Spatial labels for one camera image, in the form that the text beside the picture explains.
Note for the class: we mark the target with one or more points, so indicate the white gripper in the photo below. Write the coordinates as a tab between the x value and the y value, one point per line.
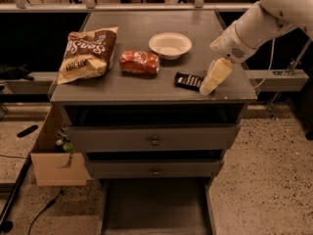
229	45

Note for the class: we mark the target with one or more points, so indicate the black rxbar chocolate wrapper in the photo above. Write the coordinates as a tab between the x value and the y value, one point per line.
188	81

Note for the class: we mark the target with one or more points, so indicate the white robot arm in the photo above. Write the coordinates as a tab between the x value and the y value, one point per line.
265	20

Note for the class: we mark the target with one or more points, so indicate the grey drawer cabinet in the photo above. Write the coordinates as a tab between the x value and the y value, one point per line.
135	31

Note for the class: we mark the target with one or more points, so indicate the grey top drawer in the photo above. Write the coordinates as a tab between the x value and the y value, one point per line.
152	127

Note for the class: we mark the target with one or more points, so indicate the grey middle drawer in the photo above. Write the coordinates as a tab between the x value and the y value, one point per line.
156	164

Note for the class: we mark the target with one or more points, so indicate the grey open bottom drawer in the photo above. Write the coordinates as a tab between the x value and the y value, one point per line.
160	206

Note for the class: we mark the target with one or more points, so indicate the white paper bowl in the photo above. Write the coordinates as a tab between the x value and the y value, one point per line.
170	45

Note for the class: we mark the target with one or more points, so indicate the red soda can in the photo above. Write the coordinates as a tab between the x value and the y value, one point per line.
138	62

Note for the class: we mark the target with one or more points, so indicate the brown yellow chip bag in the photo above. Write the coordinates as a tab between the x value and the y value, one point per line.
88	54

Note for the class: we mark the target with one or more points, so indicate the green bottle in box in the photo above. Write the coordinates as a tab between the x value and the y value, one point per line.
65	146

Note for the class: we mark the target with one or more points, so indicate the cardboard box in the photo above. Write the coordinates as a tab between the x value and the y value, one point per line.
52	165

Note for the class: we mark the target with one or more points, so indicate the black marker on floor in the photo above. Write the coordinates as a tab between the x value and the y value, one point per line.
27	131

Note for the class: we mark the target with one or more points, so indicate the black object on ledge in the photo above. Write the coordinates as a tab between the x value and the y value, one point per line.
15	72

